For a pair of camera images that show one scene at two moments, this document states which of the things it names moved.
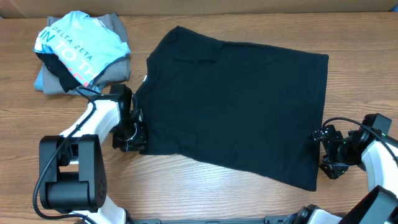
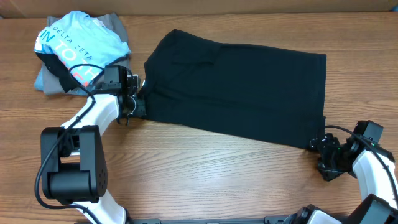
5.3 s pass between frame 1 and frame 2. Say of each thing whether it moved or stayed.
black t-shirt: moved
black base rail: stayed
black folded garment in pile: stayed
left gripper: moved
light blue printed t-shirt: stayed
